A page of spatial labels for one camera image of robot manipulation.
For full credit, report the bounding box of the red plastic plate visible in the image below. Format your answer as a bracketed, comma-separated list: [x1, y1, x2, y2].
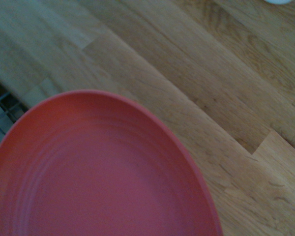
[0, 89, 224, 236]

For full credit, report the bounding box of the wide white cup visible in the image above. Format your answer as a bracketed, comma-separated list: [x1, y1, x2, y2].
[262, 0, 294, 5]

